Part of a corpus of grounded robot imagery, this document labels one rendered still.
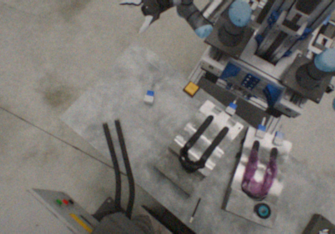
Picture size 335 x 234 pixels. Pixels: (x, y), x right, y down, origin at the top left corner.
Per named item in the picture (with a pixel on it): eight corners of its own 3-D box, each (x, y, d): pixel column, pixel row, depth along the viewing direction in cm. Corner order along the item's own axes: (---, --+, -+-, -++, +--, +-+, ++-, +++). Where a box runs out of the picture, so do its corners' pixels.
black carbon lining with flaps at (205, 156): (209, 114, 171) (212, 109, 162) (230, 131, 169) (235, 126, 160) (172, 159, 162) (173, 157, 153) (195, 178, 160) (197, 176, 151)
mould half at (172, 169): (205, 104, 180) (209, 96, 167) (239, 129, 176) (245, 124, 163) (154, 167, 168) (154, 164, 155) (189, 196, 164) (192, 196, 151)
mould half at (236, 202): (246, 128, 177) (252, 124, 166) (287, 144, 175) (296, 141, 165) (220, 209, 163) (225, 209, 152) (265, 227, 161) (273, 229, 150)
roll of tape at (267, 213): (250, 208, 153) (252, 208, 150) (262, 199, 154) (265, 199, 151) (259, 221, 151) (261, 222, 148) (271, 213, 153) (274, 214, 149)
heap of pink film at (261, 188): (249, 146, 168) (254, 144, 160) (279, 157, 167) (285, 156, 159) (235, 189, 160) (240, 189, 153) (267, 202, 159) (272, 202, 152)
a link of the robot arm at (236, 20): (232, 38, 156) (239, 23, 143) (217, 19, 159) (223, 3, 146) (250, 28, 158) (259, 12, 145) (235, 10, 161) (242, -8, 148)
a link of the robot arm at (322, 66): (306, 57, 154) (320, 44, 141) (332, 60, 155) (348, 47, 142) (307, 78, 151) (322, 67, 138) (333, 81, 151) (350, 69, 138)
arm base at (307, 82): (301, 60, 165) (310, 51, 156) (326, 73, 163) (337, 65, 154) (290, 81, 161) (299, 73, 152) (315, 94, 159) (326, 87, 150)
